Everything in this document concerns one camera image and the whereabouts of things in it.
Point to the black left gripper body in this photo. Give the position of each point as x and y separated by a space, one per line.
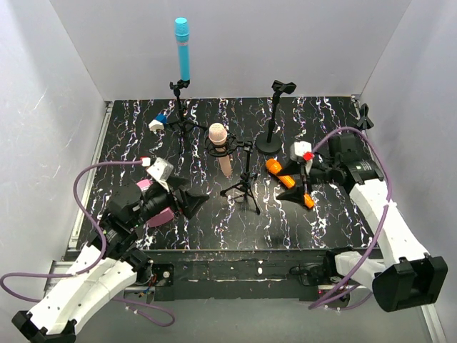
177 200

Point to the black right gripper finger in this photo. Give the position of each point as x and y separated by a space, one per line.
291 168
295 195

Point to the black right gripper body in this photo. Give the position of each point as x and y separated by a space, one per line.
304 177

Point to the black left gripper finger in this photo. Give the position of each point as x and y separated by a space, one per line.
191 203
176 182

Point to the orange microphone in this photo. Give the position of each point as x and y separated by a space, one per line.
273 167

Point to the black round-base clip stand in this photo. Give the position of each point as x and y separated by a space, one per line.
269 143

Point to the black round-base shock-mount stand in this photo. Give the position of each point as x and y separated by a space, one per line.
364 123

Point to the pink beige microphone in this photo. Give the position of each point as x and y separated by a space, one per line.
218 137

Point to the black small tripod stand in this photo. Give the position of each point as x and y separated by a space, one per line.
247 177

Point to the black tripod mic stand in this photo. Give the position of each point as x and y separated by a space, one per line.
185 125

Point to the blue microphone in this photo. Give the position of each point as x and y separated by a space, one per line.
182 34

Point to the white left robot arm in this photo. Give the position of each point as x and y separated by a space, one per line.
108 263

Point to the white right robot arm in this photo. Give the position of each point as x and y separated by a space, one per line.
408 276

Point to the white and blue small object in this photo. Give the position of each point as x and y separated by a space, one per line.
158 123

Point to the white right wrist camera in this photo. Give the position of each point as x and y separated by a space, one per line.
301 152

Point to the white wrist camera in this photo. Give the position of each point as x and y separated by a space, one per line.
301 152
159 169

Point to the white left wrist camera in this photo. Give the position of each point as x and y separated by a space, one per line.
159 169

